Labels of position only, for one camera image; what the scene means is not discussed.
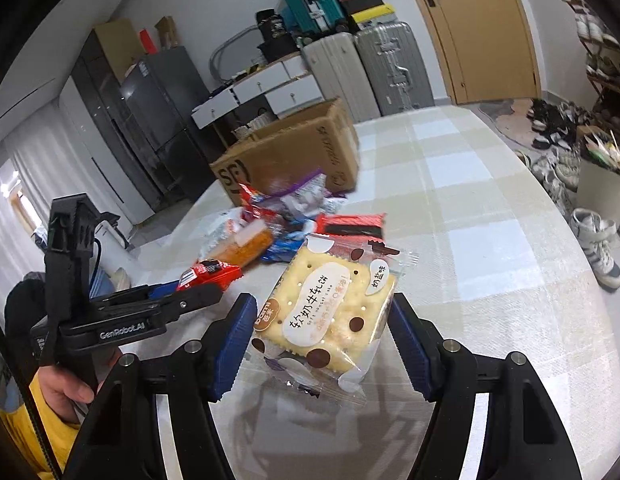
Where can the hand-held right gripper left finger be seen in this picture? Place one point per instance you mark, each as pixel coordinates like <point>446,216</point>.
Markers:
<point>234,345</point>

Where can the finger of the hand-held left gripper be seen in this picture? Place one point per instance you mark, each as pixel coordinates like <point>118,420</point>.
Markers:
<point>199,301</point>
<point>162,289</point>

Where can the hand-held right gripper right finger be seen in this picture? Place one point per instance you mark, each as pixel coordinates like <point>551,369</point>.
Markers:
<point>409,352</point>

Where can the cream cracker packet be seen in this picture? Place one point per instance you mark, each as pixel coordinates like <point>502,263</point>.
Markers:
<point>330,310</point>

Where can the brown cardboard box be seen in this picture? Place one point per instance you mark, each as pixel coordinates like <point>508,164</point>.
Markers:
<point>290,155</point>

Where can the person's left hand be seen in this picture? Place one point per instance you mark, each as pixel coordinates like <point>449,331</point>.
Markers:
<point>64,385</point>

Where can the dark cloth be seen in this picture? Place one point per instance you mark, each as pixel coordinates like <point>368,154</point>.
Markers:
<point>24,305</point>

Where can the white appliance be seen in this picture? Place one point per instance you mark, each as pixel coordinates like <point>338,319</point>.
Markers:
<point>112,234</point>

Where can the orange cake packet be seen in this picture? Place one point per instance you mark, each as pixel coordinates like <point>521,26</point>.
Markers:
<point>244,247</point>

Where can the white curtain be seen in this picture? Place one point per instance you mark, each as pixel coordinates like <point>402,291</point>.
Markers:
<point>34,170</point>

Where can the checked tablecloth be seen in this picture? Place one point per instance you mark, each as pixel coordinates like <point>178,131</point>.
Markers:
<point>490,260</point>

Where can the white wardrobe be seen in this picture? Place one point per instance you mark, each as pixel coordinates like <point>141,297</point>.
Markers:
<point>89,150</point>

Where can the pile of snack packets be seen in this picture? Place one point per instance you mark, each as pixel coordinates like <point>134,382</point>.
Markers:
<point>290,200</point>

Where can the red black snack packet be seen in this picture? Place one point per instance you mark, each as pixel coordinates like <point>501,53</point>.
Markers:
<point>350,225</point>

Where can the black glass cabinet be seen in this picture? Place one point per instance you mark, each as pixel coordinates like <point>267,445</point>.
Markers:
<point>97,105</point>

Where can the grey refrigerator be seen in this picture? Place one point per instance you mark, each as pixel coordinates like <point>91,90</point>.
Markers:
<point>164,110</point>

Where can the woven laundry basket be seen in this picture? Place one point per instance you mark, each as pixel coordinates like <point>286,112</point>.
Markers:
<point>255,122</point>

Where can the white drawer dresser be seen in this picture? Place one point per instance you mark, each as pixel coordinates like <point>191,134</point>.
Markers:
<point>290,95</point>

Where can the large cardboard carton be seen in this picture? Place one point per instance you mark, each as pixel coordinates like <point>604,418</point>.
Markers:
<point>117,45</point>

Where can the oval grey framed mirror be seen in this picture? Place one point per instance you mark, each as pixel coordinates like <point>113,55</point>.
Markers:
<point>224,52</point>

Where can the red paper item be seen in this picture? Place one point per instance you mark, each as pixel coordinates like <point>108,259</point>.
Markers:
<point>147,42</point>

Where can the grey irregular floor mat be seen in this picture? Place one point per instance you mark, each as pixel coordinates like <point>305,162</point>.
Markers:
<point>507,125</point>

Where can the small open cardboard carton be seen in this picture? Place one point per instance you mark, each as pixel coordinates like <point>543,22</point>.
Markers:
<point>167,32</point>

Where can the beige suitcase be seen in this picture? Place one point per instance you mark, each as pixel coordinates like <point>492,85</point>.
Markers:
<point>335,75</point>

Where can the black bag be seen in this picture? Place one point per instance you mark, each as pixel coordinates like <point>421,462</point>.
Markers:
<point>277,49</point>

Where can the group of shoes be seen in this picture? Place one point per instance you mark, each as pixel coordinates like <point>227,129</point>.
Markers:
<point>555,130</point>

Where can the black printed box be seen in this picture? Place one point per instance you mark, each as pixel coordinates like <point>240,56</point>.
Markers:
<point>272,24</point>

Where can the silver suitcase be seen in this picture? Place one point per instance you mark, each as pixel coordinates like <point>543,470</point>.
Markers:
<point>390,65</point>

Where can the wooden door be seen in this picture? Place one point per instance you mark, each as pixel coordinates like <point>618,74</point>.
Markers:
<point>480,35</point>

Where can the plain black shoe box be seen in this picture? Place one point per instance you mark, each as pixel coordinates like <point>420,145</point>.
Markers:
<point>367,4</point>

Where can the shoe rack with shoes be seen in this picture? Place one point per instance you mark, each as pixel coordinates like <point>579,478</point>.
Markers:
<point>597,50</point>

